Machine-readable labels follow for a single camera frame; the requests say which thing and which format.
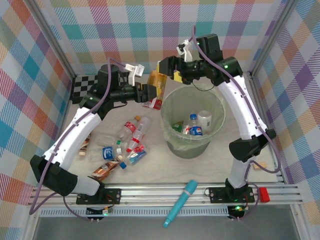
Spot green soda bottle yellow cap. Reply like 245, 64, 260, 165
171, 121, 185, 134

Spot small circuit board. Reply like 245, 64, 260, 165
226, 204, 247, 219
86, 205, 114, 218

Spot aluminium rail frame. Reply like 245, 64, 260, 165
29, 181, 305, 207

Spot gold and red drink bottle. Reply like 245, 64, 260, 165
142, 69, 169, 111

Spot red block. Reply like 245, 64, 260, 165
258, 186, 271, 203

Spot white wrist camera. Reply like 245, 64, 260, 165
124, 63, 145, 86
176, 39, 193, 62

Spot slotted cable duct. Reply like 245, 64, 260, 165
39, 208, 230, 218

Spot cola bottle blue cap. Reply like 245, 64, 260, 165
183, 113, 204, 136

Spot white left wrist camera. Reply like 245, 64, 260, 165
124, 63, 145, 86

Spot cola bottle red label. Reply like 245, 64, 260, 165
118, 115, 142, 141

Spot small wooden piece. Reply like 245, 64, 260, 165
250, 161, 267, 171

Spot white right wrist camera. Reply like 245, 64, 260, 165
176, 39, 193, 62

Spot aluminium frame post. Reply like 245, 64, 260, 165
249, 0, 298, 76
24, 0, 77, 79

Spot grey mesh waste bin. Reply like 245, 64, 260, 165
160, 86, 226, 160

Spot thin black cable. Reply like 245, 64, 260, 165
193, 81, 216, 92

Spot clear bottle blue red label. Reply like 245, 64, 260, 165
119, 144, 149, 170

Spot black and silver chessboard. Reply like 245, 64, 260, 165
71, 74, 101, 105

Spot clear bottle green cap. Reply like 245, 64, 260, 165
96, 133, 123, 149

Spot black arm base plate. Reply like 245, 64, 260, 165
208, 186, 256, 204
76, 187, 122, 205

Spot purple cable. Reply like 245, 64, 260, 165
191, 24, 282, 222
28, 57, 127, 222

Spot teal marker pen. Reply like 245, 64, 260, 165
163, 179, 199, 228

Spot crushed clear bottle red print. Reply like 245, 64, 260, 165
126, 116, 152, 153

